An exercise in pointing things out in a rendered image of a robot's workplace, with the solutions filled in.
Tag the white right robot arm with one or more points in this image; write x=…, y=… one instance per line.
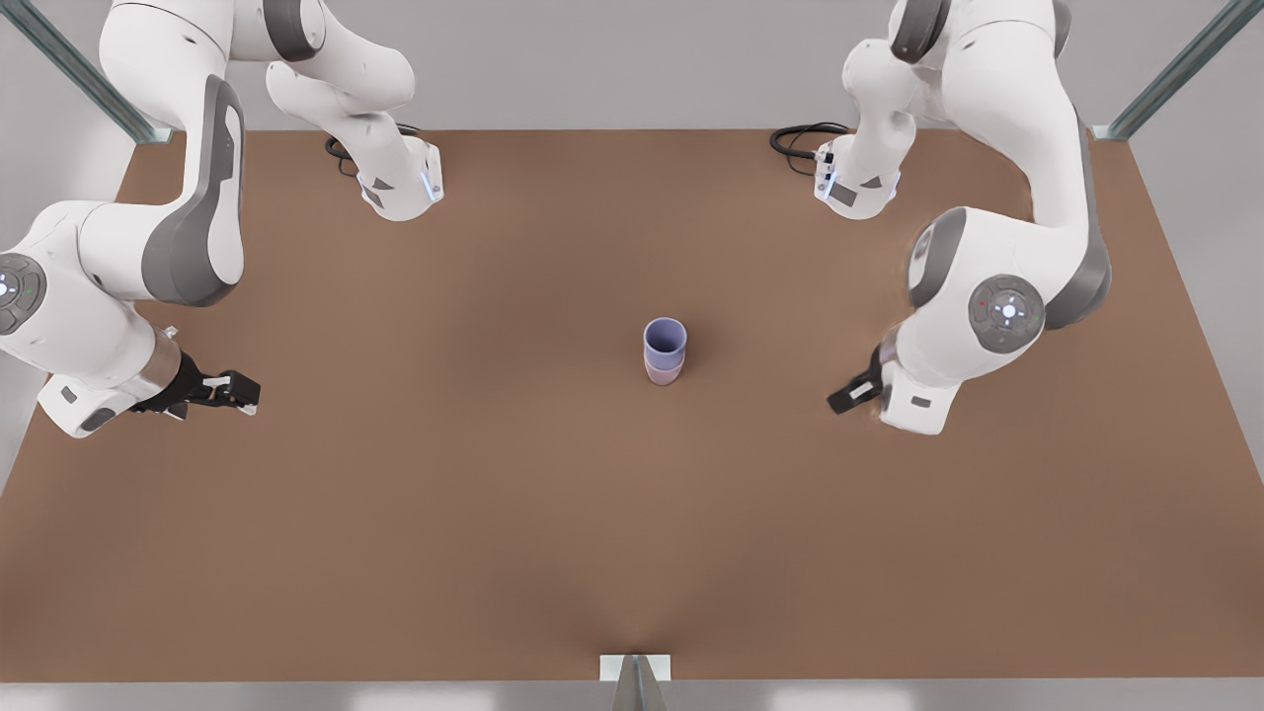
x=197, y=227

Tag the silver frame post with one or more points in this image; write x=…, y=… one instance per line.
x=1180, y=69
x=79, y=69
x=635, y=681

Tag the pink cup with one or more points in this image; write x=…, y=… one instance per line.
x=664, y=378

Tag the purple cup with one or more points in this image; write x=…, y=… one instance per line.
x=665, y=341

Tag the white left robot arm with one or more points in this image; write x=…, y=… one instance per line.
x=1027, y=197

